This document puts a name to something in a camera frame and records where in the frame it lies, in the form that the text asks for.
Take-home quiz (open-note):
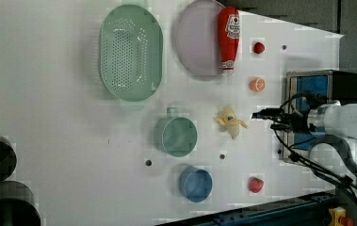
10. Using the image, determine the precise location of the orange slice toy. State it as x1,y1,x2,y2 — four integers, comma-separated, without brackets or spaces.
250,77,265,92

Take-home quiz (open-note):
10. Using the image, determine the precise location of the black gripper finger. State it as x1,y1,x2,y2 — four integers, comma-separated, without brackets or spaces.
252,108,282,120
270,123,291,132

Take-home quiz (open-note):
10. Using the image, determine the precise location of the green mug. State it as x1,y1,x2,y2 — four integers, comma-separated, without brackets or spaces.
154,106,198,157

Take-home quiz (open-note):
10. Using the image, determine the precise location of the red ketchup bottle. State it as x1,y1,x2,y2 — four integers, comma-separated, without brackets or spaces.
218,7,240,75

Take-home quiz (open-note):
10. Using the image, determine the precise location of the blue bowl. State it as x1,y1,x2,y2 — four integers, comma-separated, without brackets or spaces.
178,166,213,202

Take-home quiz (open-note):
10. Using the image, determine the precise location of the green perforated colander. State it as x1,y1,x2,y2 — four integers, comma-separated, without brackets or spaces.
98,0,163,111

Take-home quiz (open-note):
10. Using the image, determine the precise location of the lilac round plate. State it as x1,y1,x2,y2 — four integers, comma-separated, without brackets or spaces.
174,0,224,76

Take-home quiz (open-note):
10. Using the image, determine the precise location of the small red toy tomato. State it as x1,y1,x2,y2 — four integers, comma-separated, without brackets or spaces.
253,42,265,54

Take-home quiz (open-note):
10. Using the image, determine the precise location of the black toaster oven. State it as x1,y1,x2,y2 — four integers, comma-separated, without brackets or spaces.
279,70,357,164

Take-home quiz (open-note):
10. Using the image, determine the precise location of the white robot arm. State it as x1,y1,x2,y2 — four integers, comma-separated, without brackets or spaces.
252,101,357,194

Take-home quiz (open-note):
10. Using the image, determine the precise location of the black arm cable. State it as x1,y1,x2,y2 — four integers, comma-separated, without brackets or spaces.
271,92,357,226

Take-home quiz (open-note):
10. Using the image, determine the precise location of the peeled toy banana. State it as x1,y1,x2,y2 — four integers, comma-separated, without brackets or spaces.
214,107,249,139

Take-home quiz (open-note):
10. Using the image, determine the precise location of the blue aluminium frame rail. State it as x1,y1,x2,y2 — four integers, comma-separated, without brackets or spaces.
156,192,338,226

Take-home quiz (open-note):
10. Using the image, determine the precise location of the red toy strawberry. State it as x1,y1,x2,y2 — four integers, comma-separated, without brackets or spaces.
249,177,264,193

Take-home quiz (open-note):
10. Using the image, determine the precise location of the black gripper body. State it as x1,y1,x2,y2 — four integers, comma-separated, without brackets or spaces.
280,110,308,132

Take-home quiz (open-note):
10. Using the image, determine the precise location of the black cylinder at corner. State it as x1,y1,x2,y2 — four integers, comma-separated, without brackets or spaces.
0,181,41,226

